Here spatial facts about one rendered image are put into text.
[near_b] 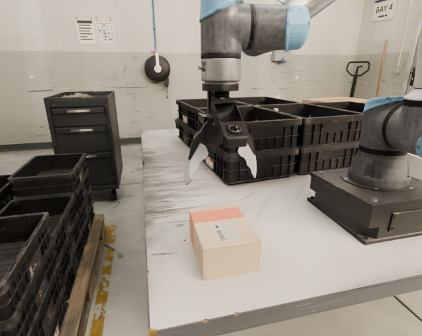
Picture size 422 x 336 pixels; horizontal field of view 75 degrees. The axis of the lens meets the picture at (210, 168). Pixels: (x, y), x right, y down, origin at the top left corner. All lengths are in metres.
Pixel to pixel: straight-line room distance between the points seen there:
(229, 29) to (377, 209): 0.51
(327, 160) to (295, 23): 0.74
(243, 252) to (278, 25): 0.42
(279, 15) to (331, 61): 4.84
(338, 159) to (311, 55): 4.02
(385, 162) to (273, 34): 0.46
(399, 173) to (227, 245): 0.50
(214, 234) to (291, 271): 0.18
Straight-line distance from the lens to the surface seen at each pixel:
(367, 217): 0.75
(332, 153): 1.21
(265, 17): 0.54
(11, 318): 0.96
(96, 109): 2.33
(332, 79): 5.41
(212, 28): 0.52
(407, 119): 0.73
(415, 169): 1.29
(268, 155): 1.01
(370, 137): 0.83
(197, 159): 0.54
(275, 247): 0.70
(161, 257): 0.66
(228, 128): 0.46
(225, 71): 0.52
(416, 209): 0.84
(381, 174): 0.83
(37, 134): 4.67
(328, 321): 1.56
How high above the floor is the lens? 1.10
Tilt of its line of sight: 20 degrees down
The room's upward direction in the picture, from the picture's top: straight up
